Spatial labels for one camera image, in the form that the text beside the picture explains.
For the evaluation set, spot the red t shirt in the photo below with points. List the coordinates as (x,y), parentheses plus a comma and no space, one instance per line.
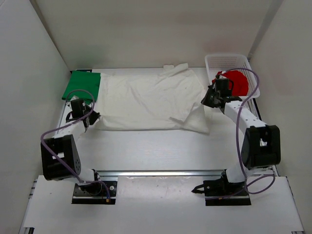
(238,82)

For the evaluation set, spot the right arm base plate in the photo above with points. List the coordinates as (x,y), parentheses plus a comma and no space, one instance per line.
(220,192)

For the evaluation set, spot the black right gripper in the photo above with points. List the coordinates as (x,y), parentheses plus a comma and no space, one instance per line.
(206,101)

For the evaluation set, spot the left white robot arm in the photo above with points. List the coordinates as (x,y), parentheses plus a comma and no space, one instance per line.
(59,154)

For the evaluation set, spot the green t shirt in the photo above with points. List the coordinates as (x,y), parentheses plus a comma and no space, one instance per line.
(81,80)

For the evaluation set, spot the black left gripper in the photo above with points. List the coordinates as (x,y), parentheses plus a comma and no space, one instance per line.
(95,116)

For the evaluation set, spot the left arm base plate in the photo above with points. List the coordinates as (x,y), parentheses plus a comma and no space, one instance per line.
(95,194)

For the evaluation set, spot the white t shirt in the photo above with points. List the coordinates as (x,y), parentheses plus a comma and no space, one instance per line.
(169,100)

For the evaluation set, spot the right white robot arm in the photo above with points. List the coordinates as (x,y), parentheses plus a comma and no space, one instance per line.
(257,143)

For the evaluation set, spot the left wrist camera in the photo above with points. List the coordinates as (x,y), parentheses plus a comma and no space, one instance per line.
(74,97)

